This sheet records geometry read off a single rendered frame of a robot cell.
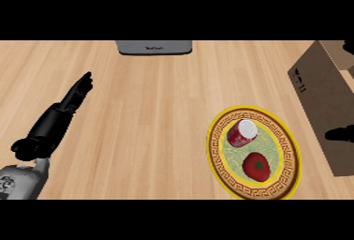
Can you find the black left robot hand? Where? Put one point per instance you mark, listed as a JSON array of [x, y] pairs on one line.
[[55, 126]]

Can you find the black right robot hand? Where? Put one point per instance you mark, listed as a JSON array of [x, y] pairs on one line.
[[340, 133]]

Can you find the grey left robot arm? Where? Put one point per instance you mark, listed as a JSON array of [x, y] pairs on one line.
[[18, 181]]

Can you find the brown cardboard box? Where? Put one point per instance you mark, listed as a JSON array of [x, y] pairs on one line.
[[325, 103]]

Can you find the yellow patterned plate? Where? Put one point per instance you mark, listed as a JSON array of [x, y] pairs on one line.
[[253, 153]]

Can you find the red can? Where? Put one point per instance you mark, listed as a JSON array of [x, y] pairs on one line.
[[242, 133]]

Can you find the red tomato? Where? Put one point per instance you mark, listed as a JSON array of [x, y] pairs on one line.
[[256, 166]]

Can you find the grey appliance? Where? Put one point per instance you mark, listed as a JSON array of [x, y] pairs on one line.
[[154, 47]]

